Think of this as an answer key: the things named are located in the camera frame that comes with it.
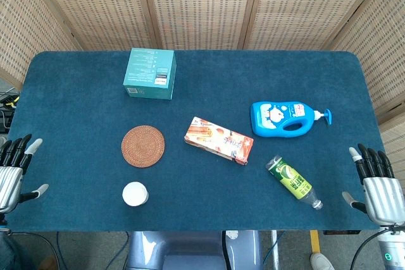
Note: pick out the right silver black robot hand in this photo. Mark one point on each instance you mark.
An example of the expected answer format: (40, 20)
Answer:
(381, 197)

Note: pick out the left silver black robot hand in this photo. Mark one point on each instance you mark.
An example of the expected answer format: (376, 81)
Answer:
(9, 178)

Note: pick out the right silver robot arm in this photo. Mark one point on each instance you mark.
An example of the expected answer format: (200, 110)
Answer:
(390, 248)

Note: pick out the brown woven round coaster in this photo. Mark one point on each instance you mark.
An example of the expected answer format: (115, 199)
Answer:
(143, 146)

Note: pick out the white shoe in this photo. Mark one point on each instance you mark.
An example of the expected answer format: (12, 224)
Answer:
(321, 262)

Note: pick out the green label plastic bottle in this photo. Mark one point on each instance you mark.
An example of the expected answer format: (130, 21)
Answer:
(292, 181)

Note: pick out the white round jar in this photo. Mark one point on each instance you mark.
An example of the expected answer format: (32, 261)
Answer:
(135, 193)

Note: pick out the blue pump lotion bottle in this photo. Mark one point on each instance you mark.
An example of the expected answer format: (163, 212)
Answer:
(278, 119)

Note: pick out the orange snack box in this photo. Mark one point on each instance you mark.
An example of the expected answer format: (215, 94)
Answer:
(219, 140)

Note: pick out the teal cardboard box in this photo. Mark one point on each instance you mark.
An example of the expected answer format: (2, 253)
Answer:
(148, 74)

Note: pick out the blue felt table mat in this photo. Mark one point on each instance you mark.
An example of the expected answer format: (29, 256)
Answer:
(196, 169)

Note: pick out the grey blue robot torso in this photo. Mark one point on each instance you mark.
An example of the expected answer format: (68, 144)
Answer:
(193, 249)

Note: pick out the woven bamboo folding screen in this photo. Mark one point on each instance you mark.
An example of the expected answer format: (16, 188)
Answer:
(202, 4)

